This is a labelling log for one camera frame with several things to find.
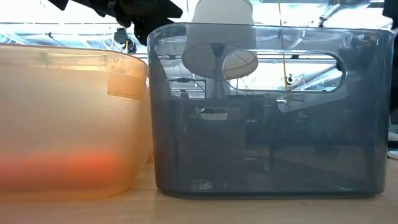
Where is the translucent orange bin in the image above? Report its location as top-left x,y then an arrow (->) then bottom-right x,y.
0,43 -> 149,203

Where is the yellow hanging cable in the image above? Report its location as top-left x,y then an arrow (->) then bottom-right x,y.
277,0 -> 289,91

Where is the white shade silver table lamp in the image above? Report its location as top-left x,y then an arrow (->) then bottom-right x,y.
182,0 -> 259,100

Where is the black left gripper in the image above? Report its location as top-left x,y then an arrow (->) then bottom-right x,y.
46,0 -> 183,47

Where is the orange highlighter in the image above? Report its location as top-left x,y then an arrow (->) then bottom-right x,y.
0,151 -> 122,184

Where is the translucent grey bin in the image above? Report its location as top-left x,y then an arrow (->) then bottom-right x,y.
146,22 -> 396,200

